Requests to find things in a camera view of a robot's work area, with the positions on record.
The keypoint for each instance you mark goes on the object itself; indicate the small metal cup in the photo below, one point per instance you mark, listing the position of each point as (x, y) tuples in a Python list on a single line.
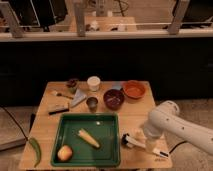
[(92, 103)]

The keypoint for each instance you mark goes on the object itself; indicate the orange red bowl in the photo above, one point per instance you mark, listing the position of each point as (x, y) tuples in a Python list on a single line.
[(133, 89)]

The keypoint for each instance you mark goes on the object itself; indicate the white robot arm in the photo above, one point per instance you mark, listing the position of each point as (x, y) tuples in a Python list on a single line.
[(165, 117)]

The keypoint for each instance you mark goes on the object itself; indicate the small wooden brush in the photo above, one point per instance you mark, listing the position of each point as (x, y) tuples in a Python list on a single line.
[(56, 93)]

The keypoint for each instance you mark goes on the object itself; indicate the green chili pepper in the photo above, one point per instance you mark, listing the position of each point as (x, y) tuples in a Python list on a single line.
[(35, 145)]

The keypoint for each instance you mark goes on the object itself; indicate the white cylindrical container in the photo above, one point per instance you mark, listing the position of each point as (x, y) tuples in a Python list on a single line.
[(94, 83)]

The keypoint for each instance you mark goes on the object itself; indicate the grey metal frame rail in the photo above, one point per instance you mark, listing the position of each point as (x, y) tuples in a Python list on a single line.
[(57, 20)]

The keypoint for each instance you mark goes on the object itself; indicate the grey folded cloth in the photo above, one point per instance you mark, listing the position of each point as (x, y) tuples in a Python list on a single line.
[(78, 98)]

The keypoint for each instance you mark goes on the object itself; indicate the white black dish brush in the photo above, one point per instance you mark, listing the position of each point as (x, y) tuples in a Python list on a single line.
[(132, 142)]

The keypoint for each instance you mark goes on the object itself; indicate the green plastic tray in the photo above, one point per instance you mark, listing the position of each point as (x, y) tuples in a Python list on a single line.
[(102, 127)]

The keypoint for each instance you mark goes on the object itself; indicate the yellow corn cob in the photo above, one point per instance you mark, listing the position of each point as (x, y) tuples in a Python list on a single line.
[(88, 138)]

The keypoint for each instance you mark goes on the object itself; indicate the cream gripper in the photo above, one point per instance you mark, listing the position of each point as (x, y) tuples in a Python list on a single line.
[(150, 144)]

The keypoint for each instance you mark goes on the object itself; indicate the yellow red apple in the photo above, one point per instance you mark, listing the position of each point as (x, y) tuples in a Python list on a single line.
[(64, 153)]

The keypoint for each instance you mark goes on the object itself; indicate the dark maroon bowl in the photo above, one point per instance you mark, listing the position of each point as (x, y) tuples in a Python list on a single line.
[(113, 99)]

